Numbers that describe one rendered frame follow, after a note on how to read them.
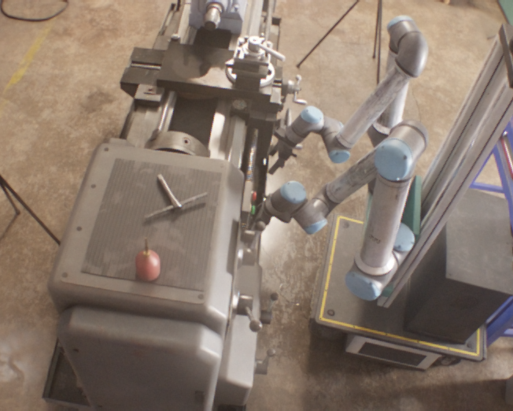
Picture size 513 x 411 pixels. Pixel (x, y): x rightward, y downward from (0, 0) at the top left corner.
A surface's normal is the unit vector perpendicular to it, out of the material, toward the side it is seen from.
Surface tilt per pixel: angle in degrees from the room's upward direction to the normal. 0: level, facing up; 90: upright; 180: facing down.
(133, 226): 0
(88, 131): 0
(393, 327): 0
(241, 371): 32
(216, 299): 45
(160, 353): 90
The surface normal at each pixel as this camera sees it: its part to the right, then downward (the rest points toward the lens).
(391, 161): -0.58, 0.49
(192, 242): 0.14, -0.60
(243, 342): 0.64, -0.43
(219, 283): 0.80, -0.33
